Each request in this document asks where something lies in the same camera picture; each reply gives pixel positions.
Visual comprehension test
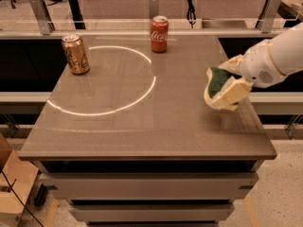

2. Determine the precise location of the left metal rail bracket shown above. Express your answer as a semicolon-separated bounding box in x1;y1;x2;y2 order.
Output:
29;0;54;35

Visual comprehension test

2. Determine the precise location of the wooden box at left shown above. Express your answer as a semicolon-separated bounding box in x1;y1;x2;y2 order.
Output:
0;134;38;227

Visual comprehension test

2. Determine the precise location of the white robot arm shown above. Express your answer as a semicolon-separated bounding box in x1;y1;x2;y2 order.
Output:
204;23;303;111

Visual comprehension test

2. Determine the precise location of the grey drawer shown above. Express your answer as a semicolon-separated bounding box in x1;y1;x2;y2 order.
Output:
41;173;258;201
69;204;234;223

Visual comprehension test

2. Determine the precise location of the grey upper drawer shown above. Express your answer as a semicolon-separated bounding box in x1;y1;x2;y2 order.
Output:
41;173;258;201

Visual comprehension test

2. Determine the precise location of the black table leg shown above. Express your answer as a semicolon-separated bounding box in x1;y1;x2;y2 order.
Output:
68;0;85;29

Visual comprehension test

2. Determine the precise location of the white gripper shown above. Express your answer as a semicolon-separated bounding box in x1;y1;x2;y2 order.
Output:
204;39;287;111

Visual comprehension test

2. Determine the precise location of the red Coca-Cola can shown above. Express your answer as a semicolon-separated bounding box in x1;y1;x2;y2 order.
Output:
151;15;169;53

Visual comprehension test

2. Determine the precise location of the gold soda can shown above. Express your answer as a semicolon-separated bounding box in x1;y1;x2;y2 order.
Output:
62;34;90;75

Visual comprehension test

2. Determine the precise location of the grey lower drawer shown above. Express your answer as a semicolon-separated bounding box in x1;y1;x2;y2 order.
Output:
69;204;234;223

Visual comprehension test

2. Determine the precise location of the middle metal rail bracket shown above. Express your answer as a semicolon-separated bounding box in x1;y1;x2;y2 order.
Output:
149;0;159;19

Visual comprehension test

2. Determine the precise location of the right metal rail bracket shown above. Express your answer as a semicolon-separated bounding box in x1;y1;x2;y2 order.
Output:
260;0;281;33

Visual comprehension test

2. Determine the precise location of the green and yellow sponge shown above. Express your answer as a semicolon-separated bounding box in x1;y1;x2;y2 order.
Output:
206;67;234;98

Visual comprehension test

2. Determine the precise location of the black hanging cable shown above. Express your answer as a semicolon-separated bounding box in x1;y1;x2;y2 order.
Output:
185;0;197;29

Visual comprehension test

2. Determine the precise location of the metal rail bracket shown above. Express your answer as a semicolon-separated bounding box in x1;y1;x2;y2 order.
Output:
149;0;159;19
260;0;281;33
29;0;54;35

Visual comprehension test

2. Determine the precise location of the black cable at left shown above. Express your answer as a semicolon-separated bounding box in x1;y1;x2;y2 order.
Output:
0;169;45;227

